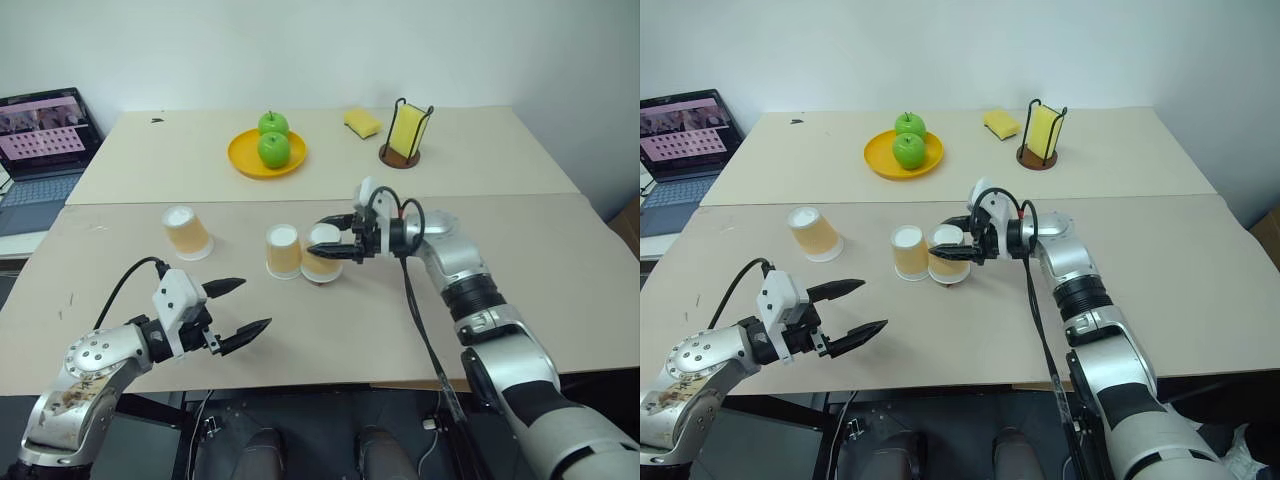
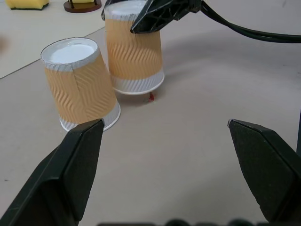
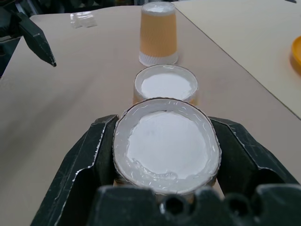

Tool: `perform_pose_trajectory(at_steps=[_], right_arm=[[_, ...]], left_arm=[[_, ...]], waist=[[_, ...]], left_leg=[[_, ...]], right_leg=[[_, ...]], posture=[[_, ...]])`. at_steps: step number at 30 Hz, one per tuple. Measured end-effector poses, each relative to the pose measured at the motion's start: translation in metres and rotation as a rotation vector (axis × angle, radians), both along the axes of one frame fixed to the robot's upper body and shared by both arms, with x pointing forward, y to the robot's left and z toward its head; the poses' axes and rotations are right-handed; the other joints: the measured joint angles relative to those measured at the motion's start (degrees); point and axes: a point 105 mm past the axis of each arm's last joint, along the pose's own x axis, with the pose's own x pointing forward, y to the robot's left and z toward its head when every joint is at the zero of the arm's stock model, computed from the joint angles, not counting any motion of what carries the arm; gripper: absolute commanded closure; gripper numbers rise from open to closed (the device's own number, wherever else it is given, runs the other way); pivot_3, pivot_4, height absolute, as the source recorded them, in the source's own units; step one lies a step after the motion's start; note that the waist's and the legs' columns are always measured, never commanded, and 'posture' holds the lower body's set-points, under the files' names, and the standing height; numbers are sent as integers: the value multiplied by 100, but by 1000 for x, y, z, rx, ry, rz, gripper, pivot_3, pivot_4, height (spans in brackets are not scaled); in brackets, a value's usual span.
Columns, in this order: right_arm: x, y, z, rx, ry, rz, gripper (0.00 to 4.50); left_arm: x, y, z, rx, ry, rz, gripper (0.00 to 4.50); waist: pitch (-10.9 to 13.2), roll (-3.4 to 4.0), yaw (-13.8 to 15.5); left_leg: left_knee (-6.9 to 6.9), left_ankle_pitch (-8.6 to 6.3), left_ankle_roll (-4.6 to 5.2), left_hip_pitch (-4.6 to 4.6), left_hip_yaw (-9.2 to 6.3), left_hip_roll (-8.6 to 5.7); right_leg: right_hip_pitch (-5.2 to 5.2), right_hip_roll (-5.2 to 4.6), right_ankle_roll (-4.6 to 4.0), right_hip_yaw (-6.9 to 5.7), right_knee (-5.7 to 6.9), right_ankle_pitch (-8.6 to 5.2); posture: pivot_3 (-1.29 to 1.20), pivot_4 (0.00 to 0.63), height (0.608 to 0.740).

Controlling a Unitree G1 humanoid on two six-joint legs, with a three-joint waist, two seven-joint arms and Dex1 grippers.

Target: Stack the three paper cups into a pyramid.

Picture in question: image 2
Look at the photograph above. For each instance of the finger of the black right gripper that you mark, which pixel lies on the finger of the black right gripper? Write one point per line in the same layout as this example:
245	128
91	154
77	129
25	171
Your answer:
104	13

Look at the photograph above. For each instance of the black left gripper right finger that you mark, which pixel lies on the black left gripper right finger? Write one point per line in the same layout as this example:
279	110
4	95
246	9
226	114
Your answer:
268	169

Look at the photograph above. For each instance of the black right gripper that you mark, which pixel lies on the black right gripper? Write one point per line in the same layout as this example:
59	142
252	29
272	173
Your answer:
196	5

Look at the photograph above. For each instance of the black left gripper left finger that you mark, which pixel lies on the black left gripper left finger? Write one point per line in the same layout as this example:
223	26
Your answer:
58	174

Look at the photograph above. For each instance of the orange ribbed paper cup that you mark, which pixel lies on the orange ribbed paper cup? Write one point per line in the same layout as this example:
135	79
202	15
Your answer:
81	89
134	61

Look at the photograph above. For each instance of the brown round wooden stand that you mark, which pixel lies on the brown round wooden stand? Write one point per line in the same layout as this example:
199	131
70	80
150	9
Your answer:
82	7

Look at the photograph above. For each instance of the yellow sponge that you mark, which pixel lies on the yellow sponge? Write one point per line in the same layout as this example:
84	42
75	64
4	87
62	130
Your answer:
26	4

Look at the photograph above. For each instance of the small red table mark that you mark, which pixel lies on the small red table mark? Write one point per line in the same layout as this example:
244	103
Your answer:
151	97

